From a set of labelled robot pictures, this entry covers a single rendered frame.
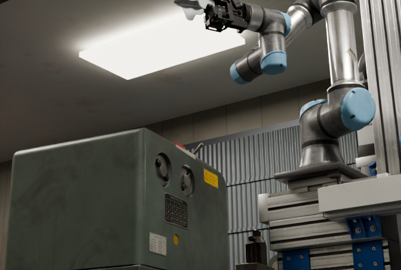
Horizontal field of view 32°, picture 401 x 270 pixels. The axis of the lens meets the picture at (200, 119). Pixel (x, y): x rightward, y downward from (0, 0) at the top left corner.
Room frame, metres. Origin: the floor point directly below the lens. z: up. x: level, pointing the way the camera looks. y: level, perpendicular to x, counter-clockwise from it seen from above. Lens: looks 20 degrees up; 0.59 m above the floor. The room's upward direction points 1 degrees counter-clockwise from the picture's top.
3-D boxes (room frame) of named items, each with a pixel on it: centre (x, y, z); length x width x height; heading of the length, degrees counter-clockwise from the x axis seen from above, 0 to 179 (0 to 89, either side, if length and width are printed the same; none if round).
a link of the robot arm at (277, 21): (1.89, -0.21, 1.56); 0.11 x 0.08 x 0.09; 122
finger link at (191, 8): (1.78, 0.03, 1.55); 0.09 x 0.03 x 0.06; 108
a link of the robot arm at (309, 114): (2.14, -0.38, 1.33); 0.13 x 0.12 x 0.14; 31
